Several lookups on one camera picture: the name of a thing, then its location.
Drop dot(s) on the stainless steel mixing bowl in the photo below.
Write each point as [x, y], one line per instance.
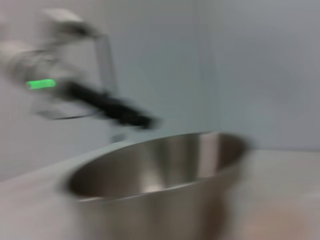
[155, 190]

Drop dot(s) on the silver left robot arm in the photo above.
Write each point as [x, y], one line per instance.
[25, 62]

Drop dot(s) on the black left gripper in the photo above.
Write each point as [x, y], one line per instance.
[92, 98]

